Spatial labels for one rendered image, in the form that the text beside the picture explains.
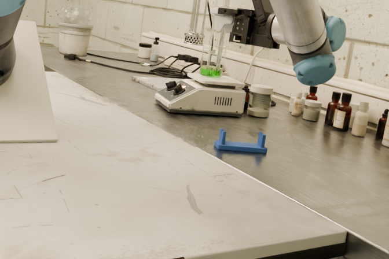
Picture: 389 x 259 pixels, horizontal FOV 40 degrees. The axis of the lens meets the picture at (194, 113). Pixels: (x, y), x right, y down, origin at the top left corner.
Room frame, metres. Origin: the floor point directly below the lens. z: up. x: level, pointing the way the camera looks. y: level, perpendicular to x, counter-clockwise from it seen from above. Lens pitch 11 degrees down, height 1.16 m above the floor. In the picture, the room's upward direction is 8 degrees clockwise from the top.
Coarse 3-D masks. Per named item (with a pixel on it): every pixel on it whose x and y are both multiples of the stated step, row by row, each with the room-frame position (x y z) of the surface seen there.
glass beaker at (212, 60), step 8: (208, 48) 1.34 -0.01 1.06; (216, 48) 1.34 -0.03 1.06; (224, 48) 1.35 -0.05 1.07; (208, 56) 1.34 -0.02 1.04; (216, 56) 1.34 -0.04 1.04; (224, 56) 1.36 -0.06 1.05; (200, 64) 1.36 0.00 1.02; (208, 64) 1.34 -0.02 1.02; (216, 64) 1.34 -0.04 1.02; (200, 72) 1.36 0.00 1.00; (208, 72) 1.34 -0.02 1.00; (216, 72) 1.34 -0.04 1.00
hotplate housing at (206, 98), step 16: (192, 80) 1.38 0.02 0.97; (160, 96) 1.33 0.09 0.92; (192, 96) 1.27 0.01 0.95; (208, 96) 1.29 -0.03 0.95; (224, 96) 1.30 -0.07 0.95; (240, 96) 1.32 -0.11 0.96; (176, 112) 1.26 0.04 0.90; (192, 112) 1.28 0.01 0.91; (208, 112) 1.29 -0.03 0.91; (224, 112) 1.31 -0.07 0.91; (240, 112) 1.32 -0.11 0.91
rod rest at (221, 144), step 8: (224, 136) 0.98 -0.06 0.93; (264, 136) 1.00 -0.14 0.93; (216, 144) 0.99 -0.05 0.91; (224, 144) 0.98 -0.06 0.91; (232, 144) 1.00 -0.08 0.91; (240, 144) 1.01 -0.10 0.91; (248, 144) 1.01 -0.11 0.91; (256, 144) 1.02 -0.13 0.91; (264, 144) 1.00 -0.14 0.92; (256, 152) 0.99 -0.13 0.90; (264, 152) 1.00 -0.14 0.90
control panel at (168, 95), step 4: (180, 80) 1.39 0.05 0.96; (184, 84) 1.34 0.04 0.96; (188, 84) 1.33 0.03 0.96; (164, 88) 1.37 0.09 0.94; (188, 88) 1.30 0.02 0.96; (192, 88) 1.29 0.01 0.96; (160, 92) 1.35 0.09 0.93; (164, 92) 1.33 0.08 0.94; (168, 92) 1.32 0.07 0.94; (172, 92) 1.31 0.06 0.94; (184, 92) 1.28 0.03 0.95; (164, 96) 1.31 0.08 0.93; (168, 96) 1.30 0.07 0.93; (172, 96) 1.29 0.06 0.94; (176, 96) 1.28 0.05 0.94; (180, 96) 1.27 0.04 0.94; (168, 100) 1.27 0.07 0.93
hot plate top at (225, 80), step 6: (192, 78) 1.35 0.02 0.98; (198, 78) 1.31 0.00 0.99; (204, 78) 1.32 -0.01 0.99; (210, 78) 1.34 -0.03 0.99; (222, 78) 1.37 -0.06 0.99; (228, 78) 1.39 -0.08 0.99; (216, 84) 1.30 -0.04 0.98; (222, 84) 1.30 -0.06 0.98; (228, 84) 1.31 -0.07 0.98; (234, 84) 1.31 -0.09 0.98; (240, 84) 1.32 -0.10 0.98
